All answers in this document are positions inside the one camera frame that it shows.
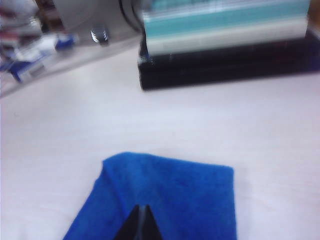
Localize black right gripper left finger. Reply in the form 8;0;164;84
113;203;143;240

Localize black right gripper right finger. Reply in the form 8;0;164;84
142;203;164;240

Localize blue microfibre rag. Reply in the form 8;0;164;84
61;151;239;240

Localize black book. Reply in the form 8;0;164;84
136;56;320;92
138;31;320;67

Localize blue and white cardboard box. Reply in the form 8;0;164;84
0;33;78;84

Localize teal covered book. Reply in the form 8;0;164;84
141;0;310;55

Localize silver monitor stand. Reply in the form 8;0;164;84
52;0;145;39

